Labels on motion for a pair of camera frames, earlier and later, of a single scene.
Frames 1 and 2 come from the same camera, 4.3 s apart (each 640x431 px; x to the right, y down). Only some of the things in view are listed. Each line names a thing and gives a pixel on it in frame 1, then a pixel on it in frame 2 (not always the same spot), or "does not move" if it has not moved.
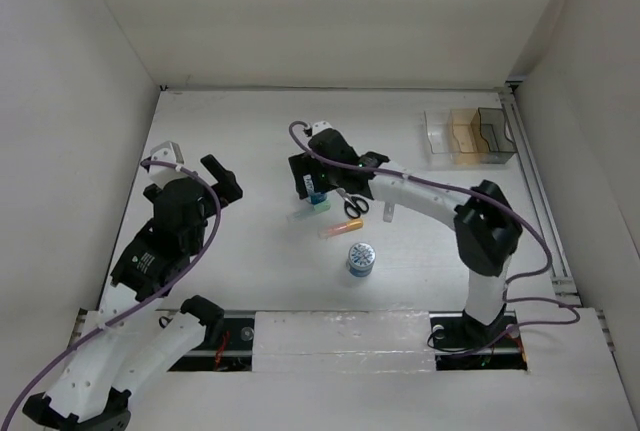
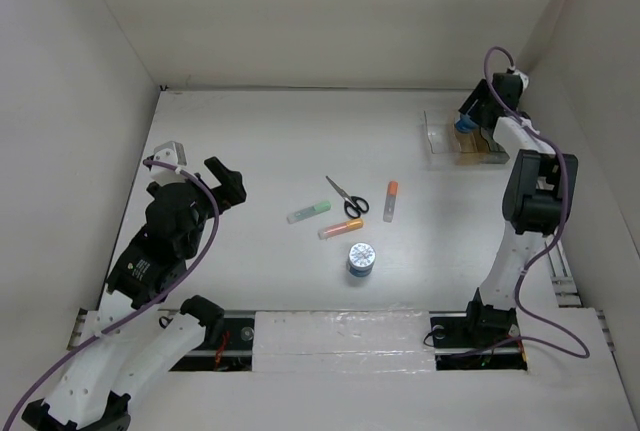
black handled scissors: [353, 206] does not move
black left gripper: [226, 188] does not move
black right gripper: [304, 164] to [479, 93]
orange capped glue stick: [388, 212] does not move
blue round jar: [318, 197] to [465, 124]
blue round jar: [361, 257] does not move
